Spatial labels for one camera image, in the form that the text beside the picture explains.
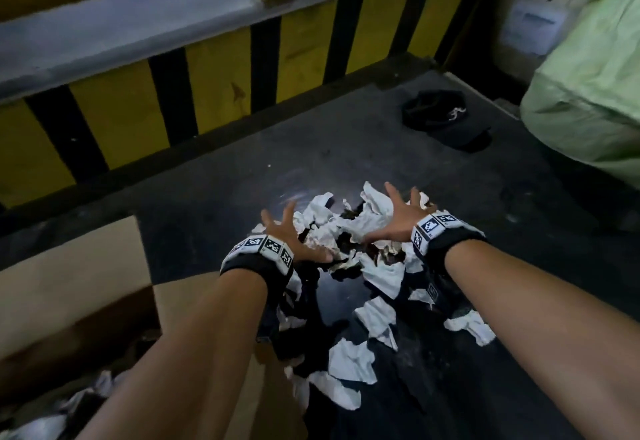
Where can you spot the person's right hand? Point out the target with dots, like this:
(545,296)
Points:
(402,225)

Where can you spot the person's left hand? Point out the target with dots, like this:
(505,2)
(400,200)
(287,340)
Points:
(290,237)

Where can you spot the person's left thumb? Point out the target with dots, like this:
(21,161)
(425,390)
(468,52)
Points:
(317,252)

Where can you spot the person's right thumb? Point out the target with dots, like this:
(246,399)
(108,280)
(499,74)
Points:
(377,237)

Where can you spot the person's left forearm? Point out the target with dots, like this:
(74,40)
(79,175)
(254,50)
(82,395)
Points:
(200,354)

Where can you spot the person's right forearm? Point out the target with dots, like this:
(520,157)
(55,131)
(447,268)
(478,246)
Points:
(540,314)

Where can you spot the pile of crumpled white paper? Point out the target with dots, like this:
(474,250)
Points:
(350,227)

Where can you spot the black wristband with marker tags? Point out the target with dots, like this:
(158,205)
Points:
(265,250)
(440,235)

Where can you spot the black cap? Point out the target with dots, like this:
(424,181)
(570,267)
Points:
(440,115)

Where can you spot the yellow black striped barrier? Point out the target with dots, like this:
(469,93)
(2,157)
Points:
(120,115)

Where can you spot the brown cardboard box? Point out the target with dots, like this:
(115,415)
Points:
(65,275)

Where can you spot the light green woven sack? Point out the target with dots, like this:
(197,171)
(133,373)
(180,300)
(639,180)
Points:
(590,80)

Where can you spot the white panel with label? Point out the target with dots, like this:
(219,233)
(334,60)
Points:
(537,20)

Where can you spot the crumpled white paper in box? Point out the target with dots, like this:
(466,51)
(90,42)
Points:
(45,422)

